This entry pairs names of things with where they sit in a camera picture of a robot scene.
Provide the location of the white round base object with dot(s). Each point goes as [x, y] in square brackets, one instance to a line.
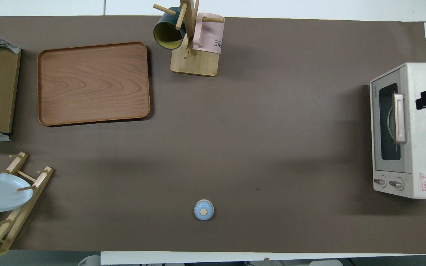
[89, 261]

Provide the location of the silver oven knob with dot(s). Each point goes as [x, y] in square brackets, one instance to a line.
[396, 183]
[379, 181]

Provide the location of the red warning sticker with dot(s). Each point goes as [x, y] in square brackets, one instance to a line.
[423, 181]

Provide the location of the toaster oven glass door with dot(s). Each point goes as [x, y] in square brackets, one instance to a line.
[385, 147]

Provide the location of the dark green mug yellow inside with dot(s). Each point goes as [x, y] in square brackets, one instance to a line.
[167, 34]

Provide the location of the wooden dish rack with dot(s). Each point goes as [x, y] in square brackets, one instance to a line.
[17, 214]

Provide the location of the wooden mug tree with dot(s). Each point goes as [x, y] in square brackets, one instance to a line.
[195, 62]

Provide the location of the pink mug with print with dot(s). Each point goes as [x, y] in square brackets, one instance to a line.
[209, 35]

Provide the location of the white toaster oven body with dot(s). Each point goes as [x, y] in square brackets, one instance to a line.
[425, 147]

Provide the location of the brown table mat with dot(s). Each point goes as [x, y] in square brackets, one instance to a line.
[235, 147]

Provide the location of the wooden serving tray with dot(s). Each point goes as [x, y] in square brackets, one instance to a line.
[93, 83]

